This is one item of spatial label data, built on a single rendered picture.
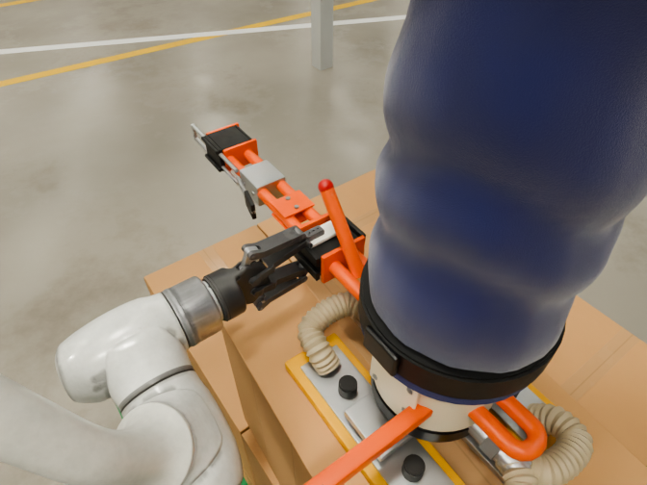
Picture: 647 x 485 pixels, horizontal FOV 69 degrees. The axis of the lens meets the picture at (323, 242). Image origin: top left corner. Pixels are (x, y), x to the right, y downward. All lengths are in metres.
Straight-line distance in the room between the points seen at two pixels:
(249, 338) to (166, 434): 0.29
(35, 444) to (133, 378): 0.18
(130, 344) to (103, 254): 1.85
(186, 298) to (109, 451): 0.23
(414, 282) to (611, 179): 0.17
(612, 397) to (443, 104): 1.16
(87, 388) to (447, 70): 0.54
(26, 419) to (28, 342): 1.80
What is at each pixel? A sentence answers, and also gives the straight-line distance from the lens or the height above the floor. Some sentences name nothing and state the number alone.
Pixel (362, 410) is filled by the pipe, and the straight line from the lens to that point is 0.69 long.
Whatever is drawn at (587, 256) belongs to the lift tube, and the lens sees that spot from 0.41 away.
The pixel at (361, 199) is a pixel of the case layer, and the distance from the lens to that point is 1.70.
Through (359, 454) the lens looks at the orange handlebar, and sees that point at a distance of 0.57.
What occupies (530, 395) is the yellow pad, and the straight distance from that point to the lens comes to 0.79.
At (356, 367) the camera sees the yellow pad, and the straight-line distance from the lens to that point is 0.76.
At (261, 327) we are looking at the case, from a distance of 0.83.
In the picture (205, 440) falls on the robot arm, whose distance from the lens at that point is 0.60.
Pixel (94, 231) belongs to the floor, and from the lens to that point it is 2.63.
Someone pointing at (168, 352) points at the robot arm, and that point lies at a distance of 0.64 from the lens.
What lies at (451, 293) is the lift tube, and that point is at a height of 1.31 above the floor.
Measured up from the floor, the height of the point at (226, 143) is 1.10.
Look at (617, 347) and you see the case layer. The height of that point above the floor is 0.54.
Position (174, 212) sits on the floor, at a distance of 2.59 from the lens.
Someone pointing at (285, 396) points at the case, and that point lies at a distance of 0.76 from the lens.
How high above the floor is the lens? 1.62
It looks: 45 degrees down
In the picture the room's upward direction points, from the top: straight up
